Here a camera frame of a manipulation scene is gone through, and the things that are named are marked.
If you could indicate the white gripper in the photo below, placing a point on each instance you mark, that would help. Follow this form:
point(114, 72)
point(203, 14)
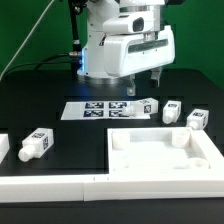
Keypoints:
point(128, 54)

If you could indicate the white square tabletop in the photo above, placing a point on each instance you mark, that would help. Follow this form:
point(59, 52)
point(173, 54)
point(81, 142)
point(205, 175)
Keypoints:
point(148, 153)

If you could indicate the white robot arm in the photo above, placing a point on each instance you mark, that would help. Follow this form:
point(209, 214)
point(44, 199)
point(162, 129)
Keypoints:
point(99, 11)

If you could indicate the paper sheet with markers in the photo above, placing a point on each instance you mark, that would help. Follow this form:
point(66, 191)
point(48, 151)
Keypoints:
point(93, 110)

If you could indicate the white obstacle front bar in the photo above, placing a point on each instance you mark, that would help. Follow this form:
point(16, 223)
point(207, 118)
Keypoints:
point(109, 187)

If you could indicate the white obstacle bar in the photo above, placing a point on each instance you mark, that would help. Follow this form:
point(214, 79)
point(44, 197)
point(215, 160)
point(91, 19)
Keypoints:
point(4, 146)
point(109, 187)

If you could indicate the white obstacle left bar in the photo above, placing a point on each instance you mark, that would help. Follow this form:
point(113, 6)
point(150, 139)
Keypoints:
point(4, 146)

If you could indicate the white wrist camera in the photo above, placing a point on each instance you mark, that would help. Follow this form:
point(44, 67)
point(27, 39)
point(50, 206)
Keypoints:
point(128, 24)

